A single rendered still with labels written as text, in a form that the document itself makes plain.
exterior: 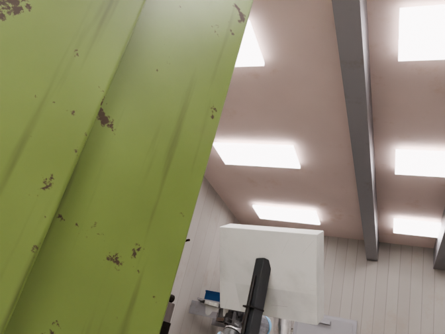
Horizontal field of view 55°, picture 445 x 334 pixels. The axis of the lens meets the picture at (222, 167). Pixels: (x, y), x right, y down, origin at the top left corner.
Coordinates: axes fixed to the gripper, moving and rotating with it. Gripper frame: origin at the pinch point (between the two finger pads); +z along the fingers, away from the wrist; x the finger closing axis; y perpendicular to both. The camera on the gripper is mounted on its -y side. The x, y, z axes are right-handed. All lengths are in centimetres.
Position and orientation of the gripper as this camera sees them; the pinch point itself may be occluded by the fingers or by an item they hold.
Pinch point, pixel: (209, 300)
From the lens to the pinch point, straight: 202.4
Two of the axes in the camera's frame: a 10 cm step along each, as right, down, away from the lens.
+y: -2.3, 8.8, -4.2
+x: -6.2, 2.0, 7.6
